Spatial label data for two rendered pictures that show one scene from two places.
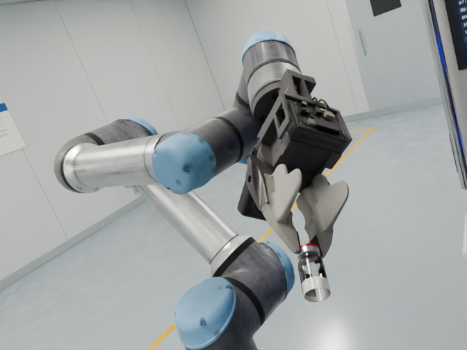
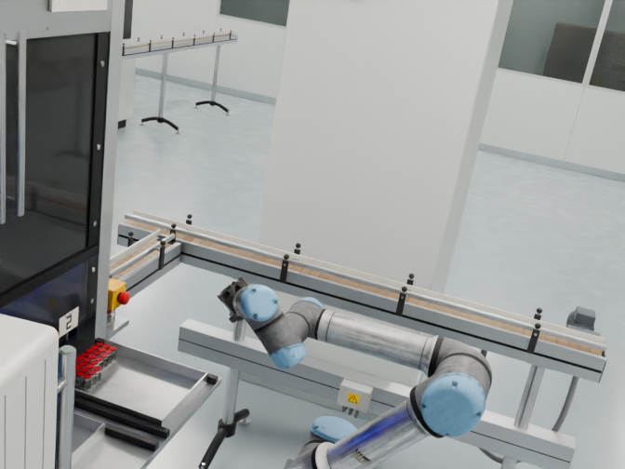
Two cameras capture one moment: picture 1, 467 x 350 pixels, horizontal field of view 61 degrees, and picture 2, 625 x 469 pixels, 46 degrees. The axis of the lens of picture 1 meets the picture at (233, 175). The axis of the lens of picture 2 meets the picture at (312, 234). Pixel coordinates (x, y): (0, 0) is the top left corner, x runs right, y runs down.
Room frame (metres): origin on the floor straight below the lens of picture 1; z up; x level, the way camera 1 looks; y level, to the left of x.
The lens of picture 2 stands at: (1.90, -0.69, 2.07)
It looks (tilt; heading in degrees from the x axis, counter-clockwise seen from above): 21 degrees down; 152
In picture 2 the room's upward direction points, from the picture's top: 9 degrees clockwise
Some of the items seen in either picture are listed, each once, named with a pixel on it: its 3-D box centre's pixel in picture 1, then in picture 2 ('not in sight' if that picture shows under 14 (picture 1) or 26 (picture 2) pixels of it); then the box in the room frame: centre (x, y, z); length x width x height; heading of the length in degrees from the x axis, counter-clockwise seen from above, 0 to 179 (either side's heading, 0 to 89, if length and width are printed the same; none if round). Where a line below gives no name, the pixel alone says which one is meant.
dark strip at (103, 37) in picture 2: not in sight; (96, 182); (-0.05, -0.34, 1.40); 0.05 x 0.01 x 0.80; 137
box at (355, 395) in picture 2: not in sight; (354, 395); (-0.16, 0.69, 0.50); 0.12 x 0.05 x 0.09; 47
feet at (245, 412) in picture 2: not in sight; (225, 435); (-0.56, 0.35, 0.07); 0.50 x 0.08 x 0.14; 137
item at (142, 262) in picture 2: not in sight; (119, 272); (-0.48, -0.17, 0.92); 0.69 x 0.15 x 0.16; 137
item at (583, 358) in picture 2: not in sight; (345, 283); (-0.29, 0.64, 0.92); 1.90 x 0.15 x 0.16; 47
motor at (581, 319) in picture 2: not in sight; (581, 331); (0.16, 1.42, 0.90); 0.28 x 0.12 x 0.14; 137
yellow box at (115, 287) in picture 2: not in sight; (110, 293); (-0.17, -0.26, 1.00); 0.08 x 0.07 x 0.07; 47
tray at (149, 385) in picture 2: not in sight; (130, 381); (0.17, -0.26, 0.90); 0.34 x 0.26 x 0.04; 47
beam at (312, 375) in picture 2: not in sight; (364, 391); (-0.19, 0.75, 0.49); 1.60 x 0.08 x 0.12; 47
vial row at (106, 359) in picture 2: not in sight; (97, 368); (0.10, -0.34, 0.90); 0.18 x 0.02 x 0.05; 137
